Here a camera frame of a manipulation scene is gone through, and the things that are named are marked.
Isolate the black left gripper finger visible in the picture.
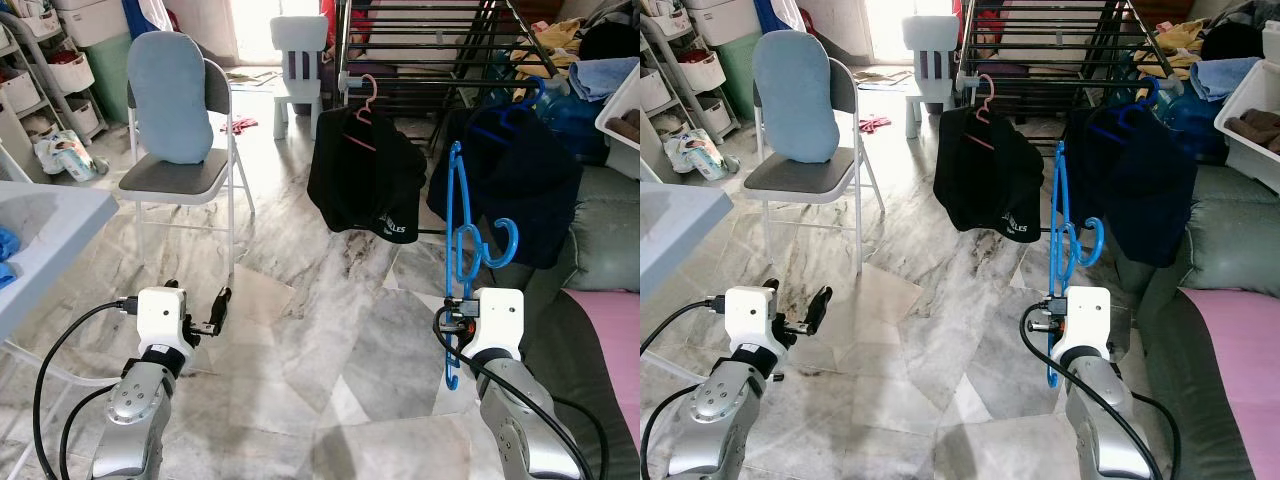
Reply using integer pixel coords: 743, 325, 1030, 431
205, 287, 233, 336
800, 287, 833, 336

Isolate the blue plastic hanger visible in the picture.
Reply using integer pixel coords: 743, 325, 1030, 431
1045, 140, 1106, 389
1085, 75, 1161, 141
470, 75, 546, 141
440, 140, 521, 391

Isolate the blue shirt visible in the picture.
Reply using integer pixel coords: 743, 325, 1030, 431
0, 228, 21, 291

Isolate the pink plastic hanger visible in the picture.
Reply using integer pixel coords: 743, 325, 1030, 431
975, 73, 1001, 151
352, 75, 386, 151

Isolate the grey folding chair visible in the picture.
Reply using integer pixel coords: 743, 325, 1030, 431
118, 55, 256, 276
742, 55, 886, 276

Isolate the black t-shirt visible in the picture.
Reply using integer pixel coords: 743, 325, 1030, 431
307, 100, 429, 244
933, 103, 1046, 244

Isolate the navy blue garment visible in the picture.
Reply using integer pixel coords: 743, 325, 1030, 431
427, 108, 584, 271
1063, 105, 1199, 269

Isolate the white folding table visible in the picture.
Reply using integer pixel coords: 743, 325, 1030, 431
640, 182, 736, 301
0, 182, 119, 341

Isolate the pink foam mat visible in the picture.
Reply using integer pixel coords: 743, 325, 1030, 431
565, 290, 641, 421
1180, 288, 1280, 471

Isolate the dark green leather sofa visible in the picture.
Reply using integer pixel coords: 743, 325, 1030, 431
1135, 160, 1280, 480
520, 165, 641, 480

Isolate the printed plastic bag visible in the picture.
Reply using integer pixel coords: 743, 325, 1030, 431
665, 130, 729, 181
35, 130, 106, 183

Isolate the blue pillow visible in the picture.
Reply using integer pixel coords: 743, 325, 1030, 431
752, 30, 841, 164
128, 30, 216, 166

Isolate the white child chair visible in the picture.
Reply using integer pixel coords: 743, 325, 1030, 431
270, 15, 331, 141
903, 15, 961, 139

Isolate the white storage bin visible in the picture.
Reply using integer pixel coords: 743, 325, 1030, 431
1213, 60, 1280, 191
597, 65, 641, 181

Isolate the green storage box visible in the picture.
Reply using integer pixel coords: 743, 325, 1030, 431
80, 35, 131, 96
715, 30, 763, 96

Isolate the white storage shelf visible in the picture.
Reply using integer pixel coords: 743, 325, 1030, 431
640, 0, 741, 141
0, 0, 131, 141

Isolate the black clothes drying rack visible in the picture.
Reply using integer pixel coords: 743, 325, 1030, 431
335, 0, 561, 116
955, 0, 1191, 116

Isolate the blue folded towel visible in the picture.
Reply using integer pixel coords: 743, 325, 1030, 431
1188, 57, 1261, 101
568, 57, 641, 101

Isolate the blue hanging cloth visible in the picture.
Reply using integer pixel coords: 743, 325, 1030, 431
122, 0, 171, 39
755, 0, 801, 36

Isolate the yellow crumpled cloth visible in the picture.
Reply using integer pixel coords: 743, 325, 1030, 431
1155, 18, 1206, 56
530, 18, 586, 56

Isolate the black cloth bundle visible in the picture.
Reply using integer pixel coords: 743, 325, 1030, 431
1200, 20, 1263, 61
578, 20, 641, 61

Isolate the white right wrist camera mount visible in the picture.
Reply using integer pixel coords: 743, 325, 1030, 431
1062, 287, 1113, 361
468, 288, 526, 361

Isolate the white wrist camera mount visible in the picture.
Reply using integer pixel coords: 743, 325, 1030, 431
1062, 287, 1113, 361
725, 287, 781, 356
135, 287, 189, 356
468, 288, 526, 361

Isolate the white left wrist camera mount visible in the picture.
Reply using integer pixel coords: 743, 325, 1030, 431
725, 287, 781, 356
135, 287, 189, 356

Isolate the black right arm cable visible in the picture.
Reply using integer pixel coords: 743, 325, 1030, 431
1020, 305, 1181, 480
432, 310, 611, 480

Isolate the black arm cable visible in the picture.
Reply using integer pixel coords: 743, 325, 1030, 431
640, 300, 731, 480
1020, 305, 1181, 480
33, 300, 141, 480
432, 310, 611, 480

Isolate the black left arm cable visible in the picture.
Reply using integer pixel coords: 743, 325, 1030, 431
33, 300, 141, 480
640, 300, 731, 480

